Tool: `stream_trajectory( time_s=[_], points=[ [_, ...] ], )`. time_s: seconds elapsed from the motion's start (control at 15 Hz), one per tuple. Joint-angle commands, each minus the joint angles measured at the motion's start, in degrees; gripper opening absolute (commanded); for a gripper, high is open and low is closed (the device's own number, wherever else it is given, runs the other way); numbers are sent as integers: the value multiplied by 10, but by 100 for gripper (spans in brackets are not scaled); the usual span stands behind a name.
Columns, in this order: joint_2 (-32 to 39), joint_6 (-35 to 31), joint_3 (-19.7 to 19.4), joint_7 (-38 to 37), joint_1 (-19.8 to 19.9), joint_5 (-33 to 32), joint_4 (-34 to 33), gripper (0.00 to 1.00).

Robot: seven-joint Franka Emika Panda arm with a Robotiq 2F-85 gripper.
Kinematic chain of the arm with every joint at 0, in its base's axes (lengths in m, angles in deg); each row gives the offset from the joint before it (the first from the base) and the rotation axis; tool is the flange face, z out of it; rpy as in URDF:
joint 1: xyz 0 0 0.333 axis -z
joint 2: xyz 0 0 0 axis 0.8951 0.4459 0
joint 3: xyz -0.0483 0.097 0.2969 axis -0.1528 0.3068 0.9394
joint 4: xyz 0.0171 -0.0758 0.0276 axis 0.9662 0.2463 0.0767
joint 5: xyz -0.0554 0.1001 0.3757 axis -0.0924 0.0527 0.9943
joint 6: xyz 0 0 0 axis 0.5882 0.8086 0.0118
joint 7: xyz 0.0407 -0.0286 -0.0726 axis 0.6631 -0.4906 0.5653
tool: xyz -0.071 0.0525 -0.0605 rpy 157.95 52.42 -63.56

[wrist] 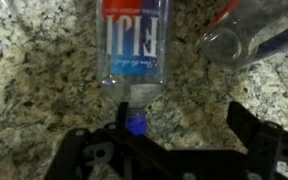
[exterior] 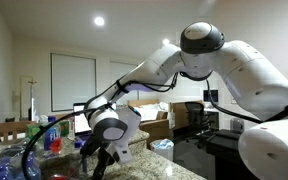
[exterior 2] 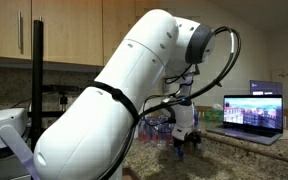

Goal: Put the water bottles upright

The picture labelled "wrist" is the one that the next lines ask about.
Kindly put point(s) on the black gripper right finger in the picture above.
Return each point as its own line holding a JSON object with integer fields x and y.
{"x": 267, "y": 146}

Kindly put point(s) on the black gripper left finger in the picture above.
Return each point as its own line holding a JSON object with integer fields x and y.
{"x": 84, "y": 150}

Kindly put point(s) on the clear Fiji water bottle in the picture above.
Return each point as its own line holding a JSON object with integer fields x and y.
{"x": 132, "y": 50}
{"x": 230, "y": 46}

